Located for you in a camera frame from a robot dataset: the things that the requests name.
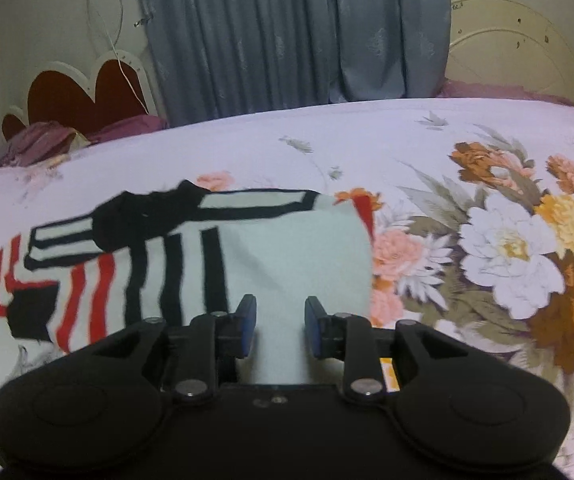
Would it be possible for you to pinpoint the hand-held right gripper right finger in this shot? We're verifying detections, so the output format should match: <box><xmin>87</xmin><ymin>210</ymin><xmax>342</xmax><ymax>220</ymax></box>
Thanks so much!
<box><xmin>304</xmin><ymin>296</ymin><xmax>468</xmax><ymax>405</ymax></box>

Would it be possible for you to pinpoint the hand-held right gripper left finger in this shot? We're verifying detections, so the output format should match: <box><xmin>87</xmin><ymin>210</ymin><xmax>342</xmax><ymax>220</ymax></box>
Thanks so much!
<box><xmin>91</xmin><ymin>294</ymin><xmax>258</xmax><ymax>405</ymax></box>

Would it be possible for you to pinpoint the white black red striped garment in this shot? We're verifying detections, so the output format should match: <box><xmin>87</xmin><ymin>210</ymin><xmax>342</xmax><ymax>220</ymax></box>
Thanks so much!
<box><xmin>0</xmin><ymin>179</ymin><xmax>376</xmax><ymax>386</ymax></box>

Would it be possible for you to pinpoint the floral purple bed sheet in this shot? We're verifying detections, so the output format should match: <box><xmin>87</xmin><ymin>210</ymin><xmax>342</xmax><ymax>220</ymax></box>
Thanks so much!
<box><xmin>0</xmin><ymin>97</ymin><xmax>574</xmax><ymax>480</ymax></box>

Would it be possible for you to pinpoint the purple pillow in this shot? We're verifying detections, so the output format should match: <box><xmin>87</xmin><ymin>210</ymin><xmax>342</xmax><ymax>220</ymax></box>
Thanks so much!
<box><xmin>87</xmin><ymin>112</ymin><xmax>170</xmax><ymax>145</ymax></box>
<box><xmin>434</xmin><ymin>79</ymin><xmax>574</xmax><ymax>107</ymax></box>

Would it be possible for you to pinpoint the crumpled purple cloth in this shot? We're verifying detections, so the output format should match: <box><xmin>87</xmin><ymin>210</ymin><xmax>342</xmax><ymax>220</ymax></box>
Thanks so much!
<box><xmin>0</xmin><ymin>120</ymin><xmax>91</xmax><ymax>169</ymax></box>

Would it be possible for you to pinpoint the grey blue curtain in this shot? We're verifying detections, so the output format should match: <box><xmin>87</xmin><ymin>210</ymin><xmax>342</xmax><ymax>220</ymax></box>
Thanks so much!
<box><xmin>132</xmin><ymin>0</ymin><xmax>452</xmax><ymax>128</ymax></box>

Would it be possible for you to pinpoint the red heart-shaped headboard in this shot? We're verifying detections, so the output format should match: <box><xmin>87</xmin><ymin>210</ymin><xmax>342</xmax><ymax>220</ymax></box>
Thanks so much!
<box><xmin>1</xmin><ymin>50</ymin><xmax>160</xmax><ymax>141</ymax></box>

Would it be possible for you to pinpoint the cream round headboard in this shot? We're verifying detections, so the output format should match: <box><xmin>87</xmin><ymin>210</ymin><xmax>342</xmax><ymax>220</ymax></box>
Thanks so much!
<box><xmin>444</xmin><ymin>0</ymin><xmax>574</xmax><ymax>107</ymax></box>

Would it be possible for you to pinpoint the thin hanging string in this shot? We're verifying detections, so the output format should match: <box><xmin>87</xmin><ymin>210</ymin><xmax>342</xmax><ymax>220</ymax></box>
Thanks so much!
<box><xmin>83</xmin><ymin>0</ymin><xmax>151</xmax><ymax>116</ymax></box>

